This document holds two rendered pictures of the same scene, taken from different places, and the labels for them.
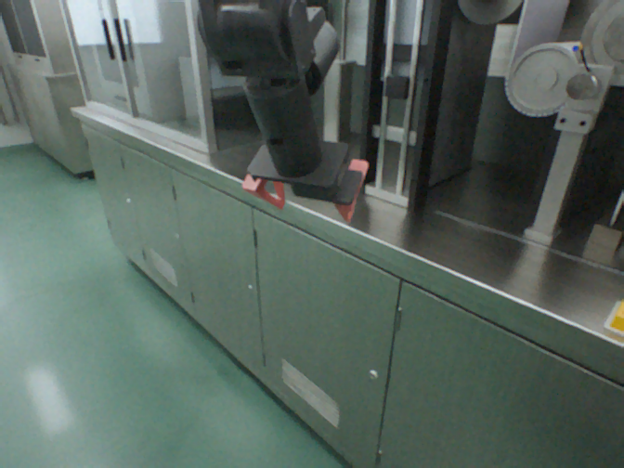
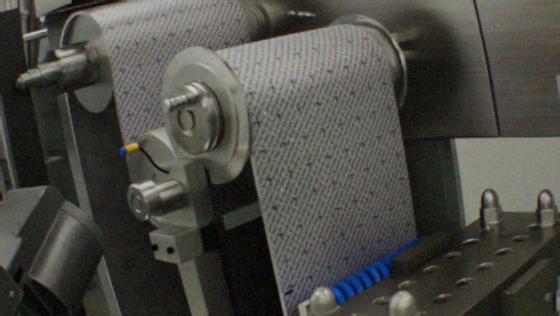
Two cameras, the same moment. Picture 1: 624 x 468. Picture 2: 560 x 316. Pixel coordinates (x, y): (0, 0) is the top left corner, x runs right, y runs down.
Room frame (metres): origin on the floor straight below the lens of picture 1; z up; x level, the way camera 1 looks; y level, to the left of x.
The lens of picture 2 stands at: (-0.15, -0.61, 1.34)
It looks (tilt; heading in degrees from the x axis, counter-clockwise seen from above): 10 degrees down; 2
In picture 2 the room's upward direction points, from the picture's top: 11 degrees counter-clockwise
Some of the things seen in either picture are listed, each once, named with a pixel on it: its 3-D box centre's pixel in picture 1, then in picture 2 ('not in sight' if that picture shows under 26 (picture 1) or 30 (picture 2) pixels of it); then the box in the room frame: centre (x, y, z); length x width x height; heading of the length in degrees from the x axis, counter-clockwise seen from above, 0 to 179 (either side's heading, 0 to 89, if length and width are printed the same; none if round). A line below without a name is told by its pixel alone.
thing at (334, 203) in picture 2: not in sight; (345, 209); (0.72, -0.64, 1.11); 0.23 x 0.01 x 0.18; 134
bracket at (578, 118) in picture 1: (565, 159); (198, 297); (0.67, -0.46, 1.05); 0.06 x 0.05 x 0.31; 134
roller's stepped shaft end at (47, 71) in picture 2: not in sight; (34, 78); (0.80, -0.28, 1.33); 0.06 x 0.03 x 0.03; 134
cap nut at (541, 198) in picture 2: not in sight; (546, 205); (0.74, -0.90, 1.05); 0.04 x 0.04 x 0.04
